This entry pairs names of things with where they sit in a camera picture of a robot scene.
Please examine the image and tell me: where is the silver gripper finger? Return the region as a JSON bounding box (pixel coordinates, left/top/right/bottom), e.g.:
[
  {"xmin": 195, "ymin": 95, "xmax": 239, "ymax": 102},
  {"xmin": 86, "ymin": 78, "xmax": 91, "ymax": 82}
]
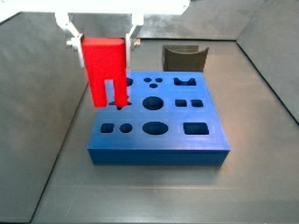
[
  {"xmin": 55, "ymin": 12, "xmax": 86, "ymax": 67},
  {"xmin": 126, "ymin": 13, "xmax": 144, "ymax": 68}
]

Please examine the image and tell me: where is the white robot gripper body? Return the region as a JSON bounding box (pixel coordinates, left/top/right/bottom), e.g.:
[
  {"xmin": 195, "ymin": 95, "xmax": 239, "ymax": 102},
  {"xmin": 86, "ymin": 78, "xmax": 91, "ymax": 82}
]
[{"xmin": 0, "ymin": 0, "xmax": 191, "ymax": 15}]

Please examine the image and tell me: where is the red square-circle peg object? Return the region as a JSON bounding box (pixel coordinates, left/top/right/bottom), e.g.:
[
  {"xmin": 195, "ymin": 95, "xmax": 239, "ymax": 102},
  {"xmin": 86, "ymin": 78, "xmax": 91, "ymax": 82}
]
[{"xmin": 82, "ymin": 38, "xmax": 127, "ymax": 108}]

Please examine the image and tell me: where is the dark grey curved holder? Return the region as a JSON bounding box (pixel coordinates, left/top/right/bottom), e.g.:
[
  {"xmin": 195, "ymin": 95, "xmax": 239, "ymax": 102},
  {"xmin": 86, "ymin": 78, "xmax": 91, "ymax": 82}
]
[{"xmin": 163, "ymin": 45, "xmax": 210, "ymax": 72}]

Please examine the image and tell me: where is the blue foam shape fixture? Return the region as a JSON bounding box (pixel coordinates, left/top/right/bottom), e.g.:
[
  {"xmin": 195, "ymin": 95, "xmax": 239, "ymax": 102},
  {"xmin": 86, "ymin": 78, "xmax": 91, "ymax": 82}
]
[{"xmin": 88, "ymin": 72, "xmax": 230, "ymax": 165}]

